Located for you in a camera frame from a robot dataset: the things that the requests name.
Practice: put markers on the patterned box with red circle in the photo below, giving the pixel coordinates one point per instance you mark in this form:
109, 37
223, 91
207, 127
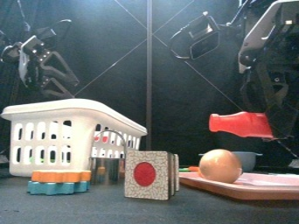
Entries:
145, 175

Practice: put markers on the orange toy carrot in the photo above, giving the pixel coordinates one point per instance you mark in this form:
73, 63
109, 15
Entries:
192, 169

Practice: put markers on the pink plastic tray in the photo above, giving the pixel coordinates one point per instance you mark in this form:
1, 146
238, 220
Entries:
252, 186

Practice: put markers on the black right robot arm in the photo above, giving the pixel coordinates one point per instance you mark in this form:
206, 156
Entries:
243, 11

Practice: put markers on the vertical metal frame pole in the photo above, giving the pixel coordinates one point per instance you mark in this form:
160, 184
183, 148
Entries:
149, 73

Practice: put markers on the teal gear-shaped block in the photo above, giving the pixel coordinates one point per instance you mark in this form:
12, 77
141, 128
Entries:
53, 188

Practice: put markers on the pale green toy piece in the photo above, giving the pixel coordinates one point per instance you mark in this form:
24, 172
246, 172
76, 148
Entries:
272, 175

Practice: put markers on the thin patterned box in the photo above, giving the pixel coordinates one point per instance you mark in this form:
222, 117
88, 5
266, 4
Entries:
176, 172

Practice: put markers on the white plastic slotted basket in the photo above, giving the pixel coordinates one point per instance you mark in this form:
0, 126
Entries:
77, 112

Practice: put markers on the tan toy egg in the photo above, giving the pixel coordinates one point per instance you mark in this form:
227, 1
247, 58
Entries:
219, 166

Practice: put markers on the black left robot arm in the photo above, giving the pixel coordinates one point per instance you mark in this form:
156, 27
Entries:
8, 52

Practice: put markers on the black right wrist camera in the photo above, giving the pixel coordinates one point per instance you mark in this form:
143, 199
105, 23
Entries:
201, 38

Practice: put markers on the orange gear-shaped block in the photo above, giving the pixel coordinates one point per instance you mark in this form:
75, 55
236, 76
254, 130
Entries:
57, 176

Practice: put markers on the red toy ketchup bottle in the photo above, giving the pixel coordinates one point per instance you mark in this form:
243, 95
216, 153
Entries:
240, 124

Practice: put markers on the red toy piece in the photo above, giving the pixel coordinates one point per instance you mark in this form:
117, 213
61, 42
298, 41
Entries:
104, 139

